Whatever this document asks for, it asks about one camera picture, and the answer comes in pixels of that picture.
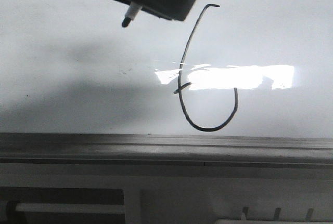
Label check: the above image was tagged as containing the black white whiteboard marker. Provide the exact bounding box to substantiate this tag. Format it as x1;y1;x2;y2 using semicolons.
122;2;142;28

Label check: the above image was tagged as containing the white whiteboard surface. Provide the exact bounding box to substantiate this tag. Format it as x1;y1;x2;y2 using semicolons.
1;0;332;138

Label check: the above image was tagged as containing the white tray with slots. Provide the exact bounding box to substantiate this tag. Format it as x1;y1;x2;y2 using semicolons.
214;192;332;223

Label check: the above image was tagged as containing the grey aluminium whiteboard frame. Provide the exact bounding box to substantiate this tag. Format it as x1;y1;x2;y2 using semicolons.
1;133;332;166

